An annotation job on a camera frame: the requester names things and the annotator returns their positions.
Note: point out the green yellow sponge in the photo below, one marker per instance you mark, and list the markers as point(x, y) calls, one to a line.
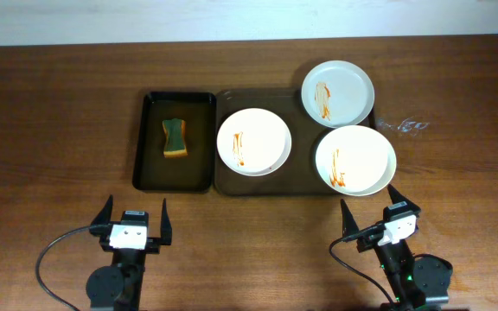
point(174, 130)

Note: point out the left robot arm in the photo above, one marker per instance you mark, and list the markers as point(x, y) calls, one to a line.
point(118, 285)

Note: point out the black rectangular tray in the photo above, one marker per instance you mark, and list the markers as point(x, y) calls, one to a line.
point(193, 173)

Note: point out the brown serving tray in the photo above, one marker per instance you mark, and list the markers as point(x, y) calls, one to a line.
point(298, 175)

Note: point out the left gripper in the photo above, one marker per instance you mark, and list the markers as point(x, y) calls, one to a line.
point(155, 244)

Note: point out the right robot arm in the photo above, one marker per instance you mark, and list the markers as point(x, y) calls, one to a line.
point(418, 281)

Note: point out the white plate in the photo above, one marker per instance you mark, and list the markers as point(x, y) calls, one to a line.
point(337, 93)
point(355, 160)
point(253, 142)

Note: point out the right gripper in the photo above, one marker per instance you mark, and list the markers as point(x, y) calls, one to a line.
point(366, 244)

